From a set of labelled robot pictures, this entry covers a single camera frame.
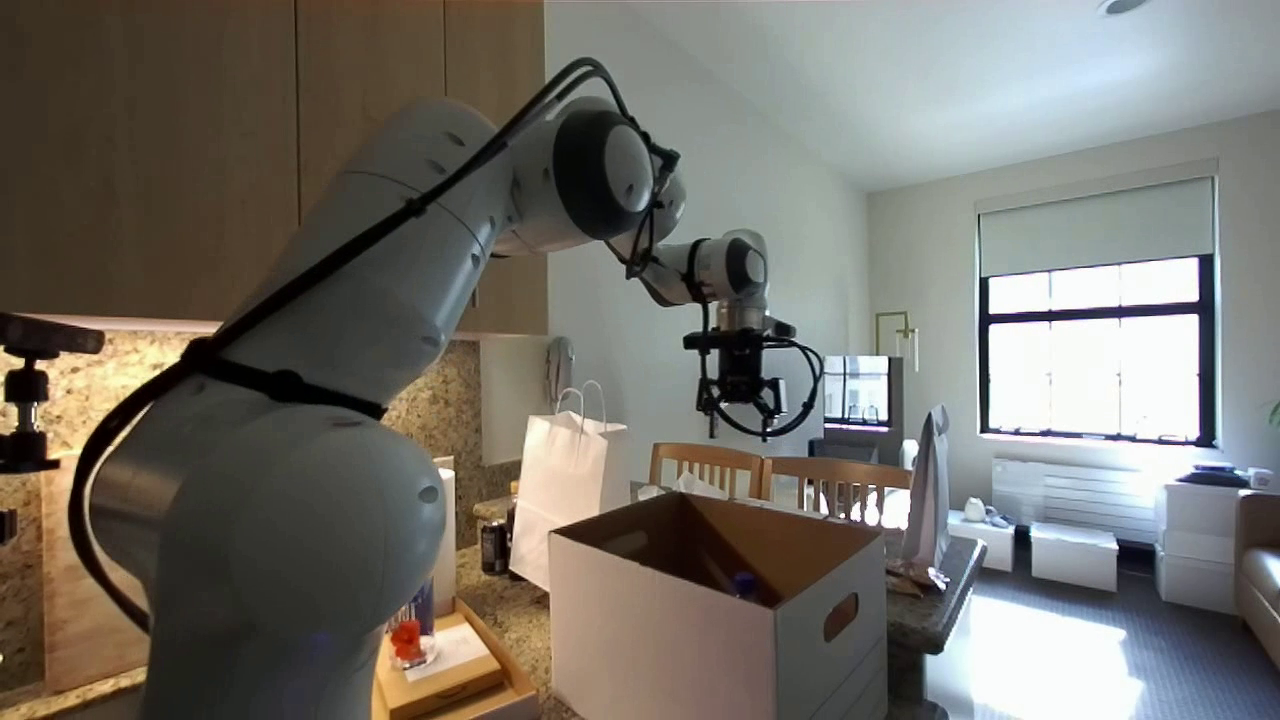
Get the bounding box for white paper shopping bag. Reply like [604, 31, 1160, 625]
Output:
[509, 378, 634, 596]

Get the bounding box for white drawer dresser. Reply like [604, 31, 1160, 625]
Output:
[1156, 478, 1251, 620]

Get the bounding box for black framed window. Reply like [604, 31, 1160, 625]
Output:
[976, 255, 1219, 454]

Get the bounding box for white hanging cloth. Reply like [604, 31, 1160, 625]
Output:
[903, 403, 955, 577]

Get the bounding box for dark jar with tan lid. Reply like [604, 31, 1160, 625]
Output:
[475, 518, 516, 580]

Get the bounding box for tan wooden board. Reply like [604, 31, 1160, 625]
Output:
[372, 608, 516, 720]

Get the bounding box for dark items on dresser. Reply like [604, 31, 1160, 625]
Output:
[1176, 461, 1276, 496]

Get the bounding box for wooden upper kitchen cabinet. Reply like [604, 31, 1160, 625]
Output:
[0, 0, 553, 335]

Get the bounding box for white radiator cover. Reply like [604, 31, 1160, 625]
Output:
[992, 454, 1176, 549]

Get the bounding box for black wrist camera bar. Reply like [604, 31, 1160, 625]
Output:
[679, 324, 800, 355]

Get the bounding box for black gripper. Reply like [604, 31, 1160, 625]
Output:
[699, 349, 786, 439]

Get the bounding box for small television screen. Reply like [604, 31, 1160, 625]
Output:
[816, 352, 896, 435]

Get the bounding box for thin metal frame stand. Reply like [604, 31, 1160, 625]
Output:
[873, 307, 930, 380]

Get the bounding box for white card with black mark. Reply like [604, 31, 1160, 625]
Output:
[425, 620, 499, 686]

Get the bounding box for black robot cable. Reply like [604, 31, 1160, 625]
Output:
[66, 53, 827, 641]

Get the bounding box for white paper towel roll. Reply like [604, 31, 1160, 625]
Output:
[420, 456, 464, 615]

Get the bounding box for white cardboard storage box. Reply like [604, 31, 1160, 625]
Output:
[550, 493, 896, 720]

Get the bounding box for dark television stand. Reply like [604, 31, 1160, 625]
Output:
[807, 432, 914, 472]

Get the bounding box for white storage cube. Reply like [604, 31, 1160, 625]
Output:
[947, 507, 1021, 577]
[1029, 522, 1124, 596]

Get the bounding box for brown sofa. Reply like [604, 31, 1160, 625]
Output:
[1237, 488, 1280, 674]

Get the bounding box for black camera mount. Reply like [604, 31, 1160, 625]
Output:
[0, 311, 108, 478]

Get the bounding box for white roller blind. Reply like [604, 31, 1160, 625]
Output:
[972, 177, 1226, 279]

